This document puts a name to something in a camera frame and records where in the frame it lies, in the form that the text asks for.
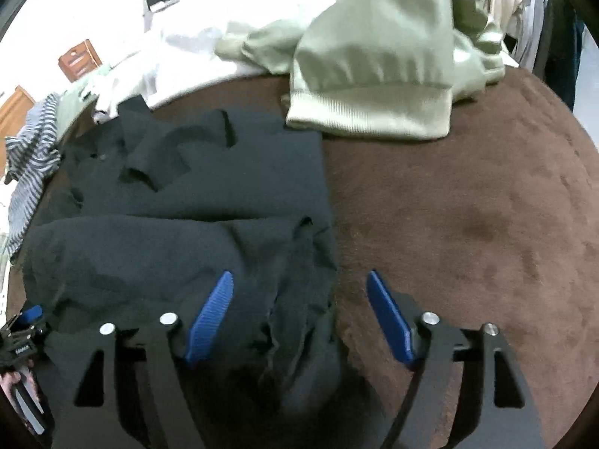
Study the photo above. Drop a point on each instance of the black sweater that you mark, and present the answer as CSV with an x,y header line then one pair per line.
x,y
150,216

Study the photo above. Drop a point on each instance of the light green sweatshirt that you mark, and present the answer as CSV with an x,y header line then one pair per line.
x,y
377,68

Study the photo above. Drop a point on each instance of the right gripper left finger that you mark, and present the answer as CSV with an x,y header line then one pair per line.
x,y
166,416

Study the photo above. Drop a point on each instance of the grey striped shirt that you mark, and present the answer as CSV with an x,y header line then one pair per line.
x,y
32,157

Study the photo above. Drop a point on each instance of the person's left hand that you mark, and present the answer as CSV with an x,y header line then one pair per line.
x,y
22,377

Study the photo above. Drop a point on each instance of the wooden headboard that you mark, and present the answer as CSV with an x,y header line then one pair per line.
x,y
12,118

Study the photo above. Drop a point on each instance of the white fleece blanket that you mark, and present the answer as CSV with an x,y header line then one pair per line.
x,y
178,54

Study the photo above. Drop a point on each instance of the brown bed sheet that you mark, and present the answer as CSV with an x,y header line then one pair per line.
x,y
498,222

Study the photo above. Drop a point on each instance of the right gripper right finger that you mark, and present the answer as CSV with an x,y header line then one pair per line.
x,y
495,407

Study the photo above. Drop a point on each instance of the small wooden chair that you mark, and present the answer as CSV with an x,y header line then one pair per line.
x,y
79,60

